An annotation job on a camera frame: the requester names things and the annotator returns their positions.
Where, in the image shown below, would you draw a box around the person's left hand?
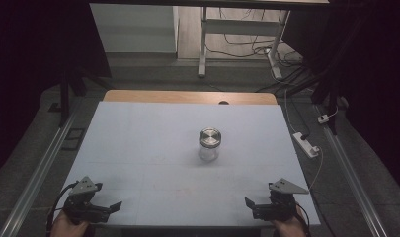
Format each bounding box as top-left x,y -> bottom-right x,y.
49,210 -> 91,237

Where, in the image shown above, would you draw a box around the black metal stand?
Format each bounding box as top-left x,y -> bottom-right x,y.
310,65 -> 345,136
48,63 -> 114,128

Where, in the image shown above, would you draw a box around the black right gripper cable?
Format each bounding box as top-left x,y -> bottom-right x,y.
295,201 -> 313,237

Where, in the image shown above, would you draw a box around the tangled black floor cables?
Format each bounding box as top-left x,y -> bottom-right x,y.
205,7 -> 315,94

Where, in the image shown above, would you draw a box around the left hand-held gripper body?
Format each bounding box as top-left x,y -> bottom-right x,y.
62,176 -> 111,225

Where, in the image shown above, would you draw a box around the black curtain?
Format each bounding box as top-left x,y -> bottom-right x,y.
0,0 -> 113,182
281,0 -> 400,198

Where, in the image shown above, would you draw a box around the silver metal jar lid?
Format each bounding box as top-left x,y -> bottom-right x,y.
198,126 -> 222,149

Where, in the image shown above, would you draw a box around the person's right hand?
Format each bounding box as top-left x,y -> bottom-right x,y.
271,204 -> 309,237

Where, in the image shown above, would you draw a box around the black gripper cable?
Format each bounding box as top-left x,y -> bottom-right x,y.
295,201 -> 313,237
44,180 -> 80,233

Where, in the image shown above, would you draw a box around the white power strip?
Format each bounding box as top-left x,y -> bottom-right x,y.
292,131 -> 321,159

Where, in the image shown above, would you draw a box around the thin white cable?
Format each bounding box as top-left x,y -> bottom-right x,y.
269,48 -> 324,192

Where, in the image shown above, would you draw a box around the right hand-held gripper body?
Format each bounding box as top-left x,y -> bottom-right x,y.
252,178 -> 310,222

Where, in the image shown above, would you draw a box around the clear glass jar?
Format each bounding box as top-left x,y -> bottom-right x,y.
198,143 -> 220,163

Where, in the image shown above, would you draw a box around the aluminium floor rail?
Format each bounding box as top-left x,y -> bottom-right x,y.
314,104 -> 390,237
0,98 -> 85,237

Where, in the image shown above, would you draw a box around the white desk frame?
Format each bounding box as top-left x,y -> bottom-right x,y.
197,6 -> 291,80

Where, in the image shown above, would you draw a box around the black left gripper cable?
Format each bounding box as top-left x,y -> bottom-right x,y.
44,180 -> 80,233

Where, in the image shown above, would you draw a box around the black rectangular floor frame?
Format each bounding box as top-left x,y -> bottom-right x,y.
61,127 -> 87,151

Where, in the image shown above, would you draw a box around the white table cover sheet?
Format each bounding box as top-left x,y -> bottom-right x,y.
54,101 -> 322,228

